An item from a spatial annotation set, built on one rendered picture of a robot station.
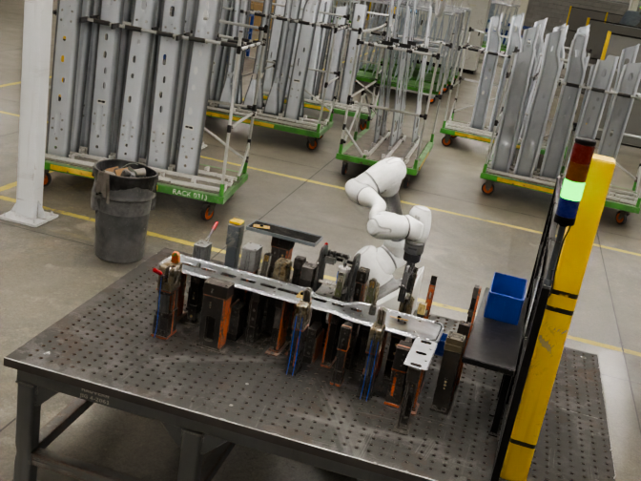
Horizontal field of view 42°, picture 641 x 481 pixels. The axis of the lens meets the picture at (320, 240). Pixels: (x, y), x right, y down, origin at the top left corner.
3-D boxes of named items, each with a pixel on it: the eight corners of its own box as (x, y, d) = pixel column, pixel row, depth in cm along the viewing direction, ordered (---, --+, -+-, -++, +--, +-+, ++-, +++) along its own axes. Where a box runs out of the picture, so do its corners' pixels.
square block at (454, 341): (429, 409, 367) (445, 337, 355) (432, 402, 374) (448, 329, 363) (446, 415, 365) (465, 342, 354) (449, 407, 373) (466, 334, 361)
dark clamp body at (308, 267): (284, 337, 413) (296, 266, 400) (293, 327, 425) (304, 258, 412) (304, 343, 410) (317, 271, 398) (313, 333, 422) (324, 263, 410)
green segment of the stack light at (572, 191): (559, 198, 277) (564, 179, 275) (560, 193, 283) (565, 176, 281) (580, 202, 275) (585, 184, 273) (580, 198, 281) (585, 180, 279)
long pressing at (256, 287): (153, 267, 394) (153, 264, 394) (174, 254, 415) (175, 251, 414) (437, 345, 363) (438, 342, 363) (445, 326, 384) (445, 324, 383)
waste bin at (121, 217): (72, 258, 642) (78, 167, 618) (106, 239, 692) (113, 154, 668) (132, 273, 633) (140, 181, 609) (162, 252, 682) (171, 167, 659)
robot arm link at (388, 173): (381, 258, 471) (411, 237, 475) (398, 276, 461) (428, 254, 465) (357, 166, 411) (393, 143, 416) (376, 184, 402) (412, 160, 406)
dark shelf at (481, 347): (461, 363, 348) (463, 356, 347) (484, 292, 431) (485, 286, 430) (513, 377, 343) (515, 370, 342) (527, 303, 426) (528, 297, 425)
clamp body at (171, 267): (146, 337, 389) (154, 265, 378) (161, 325, 403) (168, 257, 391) (167, 344, 387) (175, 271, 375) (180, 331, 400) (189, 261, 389)
